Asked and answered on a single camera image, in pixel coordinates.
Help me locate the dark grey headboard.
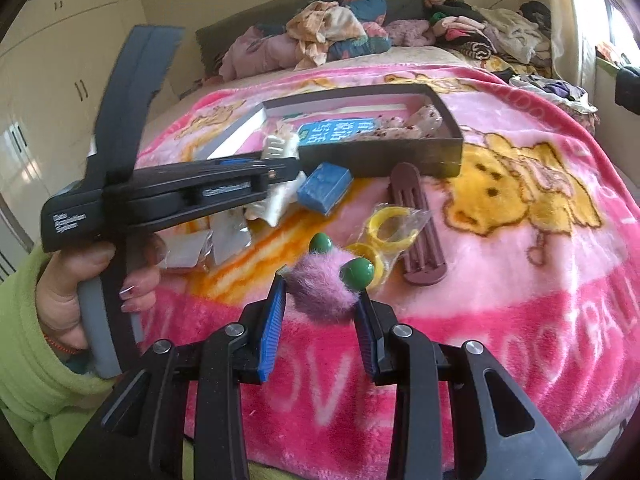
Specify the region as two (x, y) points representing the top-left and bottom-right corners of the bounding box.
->
(194, 0), (432, 63)

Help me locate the small blue box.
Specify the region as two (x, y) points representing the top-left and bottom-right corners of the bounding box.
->
(297, 161), (354, 216)

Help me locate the pile of mixed clothes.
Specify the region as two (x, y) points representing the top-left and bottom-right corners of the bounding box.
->
(424, 0), (601, 116)

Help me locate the blue printed card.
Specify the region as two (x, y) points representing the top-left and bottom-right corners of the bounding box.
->
(295, 118), (377, 149)

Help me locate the clear plastic packet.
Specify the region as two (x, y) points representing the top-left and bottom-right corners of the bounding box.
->
(164, 231), (213, 270)
(209, 211), (252, 265)

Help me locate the white wardrobe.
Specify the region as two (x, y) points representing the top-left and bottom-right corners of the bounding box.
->
(0, 0), (148, 283)

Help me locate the brown cardboard box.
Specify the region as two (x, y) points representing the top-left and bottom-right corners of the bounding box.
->
(205, 84), (464, 179)

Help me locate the bed with beige sheet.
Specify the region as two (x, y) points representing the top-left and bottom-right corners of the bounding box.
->
(165, 42), (481, 111)

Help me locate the brown comb hair clip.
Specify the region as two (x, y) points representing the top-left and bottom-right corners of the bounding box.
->
(388, 162), (448, 287)

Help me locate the white claw hair clip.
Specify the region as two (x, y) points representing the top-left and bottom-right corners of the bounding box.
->
(245, 127), (307, 227)

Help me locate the pink printed blanket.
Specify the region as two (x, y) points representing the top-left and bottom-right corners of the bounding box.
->
(135, 64), (640, 467)

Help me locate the cream curtain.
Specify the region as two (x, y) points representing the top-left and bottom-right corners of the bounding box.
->
(544, 0), (623, 103)

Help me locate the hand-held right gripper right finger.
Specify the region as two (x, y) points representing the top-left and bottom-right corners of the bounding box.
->
(352, 287), (583, 480)

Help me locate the window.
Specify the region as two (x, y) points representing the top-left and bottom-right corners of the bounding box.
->
(597, 0), (640, 68)

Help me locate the pink furry hair tie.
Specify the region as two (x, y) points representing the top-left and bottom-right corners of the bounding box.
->
(280, 232), (376, 323)

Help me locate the dark blue floral quilt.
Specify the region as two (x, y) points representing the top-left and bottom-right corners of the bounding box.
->
(324, 0), (392, 62)

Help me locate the person's left hand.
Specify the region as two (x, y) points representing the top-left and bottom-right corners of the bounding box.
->
(35, 235), (167, 352)

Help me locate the dark jacket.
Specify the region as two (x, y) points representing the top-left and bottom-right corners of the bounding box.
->
(614, 64), (640, 109)

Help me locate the spotted white scrunchie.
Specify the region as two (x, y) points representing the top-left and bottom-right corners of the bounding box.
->
(350, 104), (444, 142)

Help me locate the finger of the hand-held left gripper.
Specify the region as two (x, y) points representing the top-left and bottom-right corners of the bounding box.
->
(216, 156), (273, 167)
(131, 157), (301, 233)

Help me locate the red string bracelet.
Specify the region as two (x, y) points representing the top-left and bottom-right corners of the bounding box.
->
(42, 329), (87, 357)

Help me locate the pink fluffy garment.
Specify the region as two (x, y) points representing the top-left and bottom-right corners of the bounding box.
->
(384, 18), (437, 47)

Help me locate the orange floral cloth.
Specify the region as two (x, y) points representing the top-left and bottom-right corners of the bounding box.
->
(286, 0), (367, 70)

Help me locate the small orange cup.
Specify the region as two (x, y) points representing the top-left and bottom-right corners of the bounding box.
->
(344, 203), (432, 289)

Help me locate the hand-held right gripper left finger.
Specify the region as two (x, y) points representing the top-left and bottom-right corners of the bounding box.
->
(55, 266), (288, 480)

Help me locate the person's left forearm green sleeve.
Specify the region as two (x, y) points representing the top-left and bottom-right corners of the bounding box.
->
(0, 245), (193, 480)

